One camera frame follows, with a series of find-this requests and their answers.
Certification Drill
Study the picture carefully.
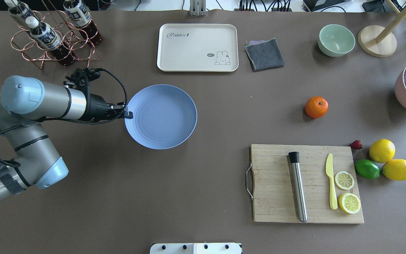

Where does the orange fruit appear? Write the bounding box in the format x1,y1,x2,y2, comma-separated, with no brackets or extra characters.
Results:
304,96,329,119

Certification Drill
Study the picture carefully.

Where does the steel muddler black tip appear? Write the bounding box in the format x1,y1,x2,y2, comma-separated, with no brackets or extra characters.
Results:
288,151,308,223

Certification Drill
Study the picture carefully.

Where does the copper wire bottle rack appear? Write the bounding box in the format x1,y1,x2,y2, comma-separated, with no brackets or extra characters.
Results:
10,0,100,69

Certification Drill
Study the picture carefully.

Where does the wooden cutting board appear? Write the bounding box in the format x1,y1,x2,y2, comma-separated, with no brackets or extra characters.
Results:
250,144,364,224

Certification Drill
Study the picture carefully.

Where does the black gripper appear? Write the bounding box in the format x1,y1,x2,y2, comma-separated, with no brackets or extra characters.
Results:
87,94,134,122

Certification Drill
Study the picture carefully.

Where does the blue round plate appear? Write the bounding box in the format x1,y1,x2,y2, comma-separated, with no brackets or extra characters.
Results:
125,85,198,150

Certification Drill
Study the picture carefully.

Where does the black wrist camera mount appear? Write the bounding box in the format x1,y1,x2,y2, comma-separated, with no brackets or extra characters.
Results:
63,68,100,97

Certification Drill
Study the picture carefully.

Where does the mint green bowl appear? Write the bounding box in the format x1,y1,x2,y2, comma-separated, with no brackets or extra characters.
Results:
318,24,356,57

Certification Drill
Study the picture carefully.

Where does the lemon slice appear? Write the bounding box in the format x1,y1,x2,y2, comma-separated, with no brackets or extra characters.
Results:
338,193,361,214
334,171,355,190

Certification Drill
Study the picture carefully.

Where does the white camera pole base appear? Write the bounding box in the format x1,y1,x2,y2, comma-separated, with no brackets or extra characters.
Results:
149,242,243,254

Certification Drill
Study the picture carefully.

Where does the aluminium frame post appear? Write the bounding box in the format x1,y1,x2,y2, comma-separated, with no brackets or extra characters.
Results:
189,0,207,17

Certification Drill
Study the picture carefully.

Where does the yellow lemon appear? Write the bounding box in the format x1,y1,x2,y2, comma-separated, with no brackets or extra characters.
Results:
369,139,396,163
382,159,406,181

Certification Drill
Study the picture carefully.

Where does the wooden cup tree stand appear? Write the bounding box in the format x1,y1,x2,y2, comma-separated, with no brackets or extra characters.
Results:
357,0,406,58

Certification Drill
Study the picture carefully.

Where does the red strawberry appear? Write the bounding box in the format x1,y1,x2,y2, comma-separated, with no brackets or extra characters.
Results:
349,140,363,150

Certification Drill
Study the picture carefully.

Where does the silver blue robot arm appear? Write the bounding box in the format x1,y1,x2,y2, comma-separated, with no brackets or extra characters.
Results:
0,68,133,201

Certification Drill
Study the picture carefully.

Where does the green lime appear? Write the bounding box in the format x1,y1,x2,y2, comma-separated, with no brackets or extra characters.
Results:
354,159,380,180

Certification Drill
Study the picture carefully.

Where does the grey folded cloth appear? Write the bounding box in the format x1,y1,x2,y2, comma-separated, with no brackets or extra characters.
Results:
244,38,285,71

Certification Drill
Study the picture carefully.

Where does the cream rectangular tray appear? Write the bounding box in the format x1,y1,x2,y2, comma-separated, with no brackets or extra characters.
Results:
156,24,239,72

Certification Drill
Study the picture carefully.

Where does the yellow plastic knife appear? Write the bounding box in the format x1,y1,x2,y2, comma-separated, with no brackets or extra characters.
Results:
325,153,338,210

